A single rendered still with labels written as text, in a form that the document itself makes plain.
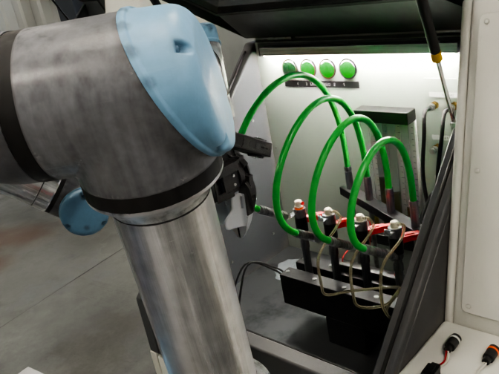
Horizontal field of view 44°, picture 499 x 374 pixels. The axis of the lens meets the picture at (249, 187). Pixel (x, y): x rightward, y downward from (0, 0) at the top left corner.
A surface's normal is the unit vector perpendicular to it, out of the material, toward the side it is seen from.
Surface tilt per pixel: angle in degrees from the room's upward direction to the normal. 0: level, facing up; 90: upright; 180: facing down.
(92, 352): 0
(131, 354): 0
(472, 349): 0
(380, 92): 90
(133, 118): 94
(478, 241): 76
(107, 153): 103
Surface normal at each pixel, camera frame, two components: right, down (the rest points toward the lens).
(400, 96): -0.66, 0.39
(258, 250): 0.73, 0.13
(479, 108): -0.68, 0.16
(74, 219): 0.22, 0.33
